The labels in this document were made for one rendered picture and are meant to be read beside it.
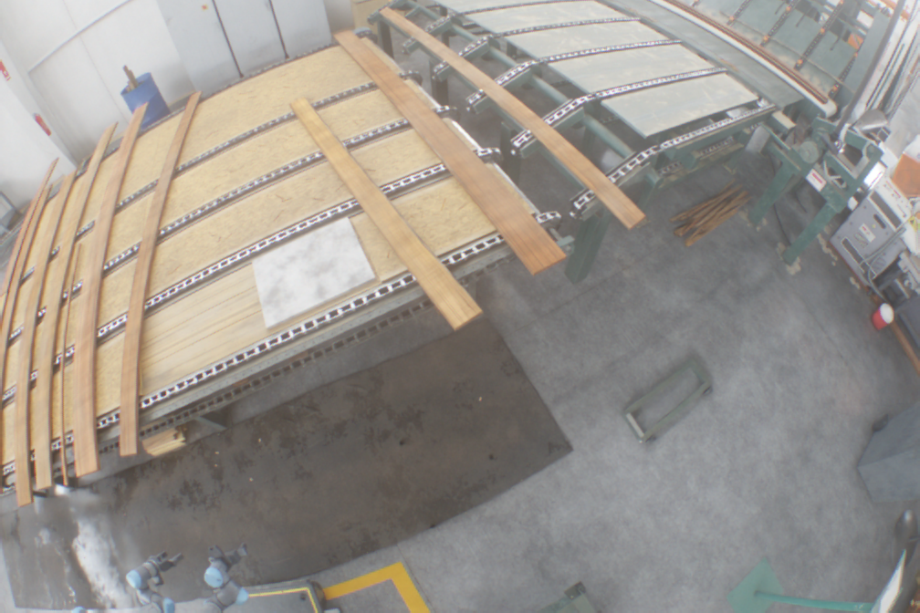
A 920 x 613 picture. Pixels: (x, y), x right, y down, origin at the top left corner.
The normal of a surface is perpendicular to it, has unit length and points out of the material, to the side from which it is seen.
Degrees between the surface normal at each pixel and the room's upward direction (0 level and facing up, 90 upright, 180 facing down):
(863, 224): 90
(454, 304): 0
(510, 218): 0
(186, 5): 90
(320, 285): 0
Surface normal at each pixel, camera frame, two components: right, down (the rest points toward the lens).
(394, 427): -0.04, -0.55
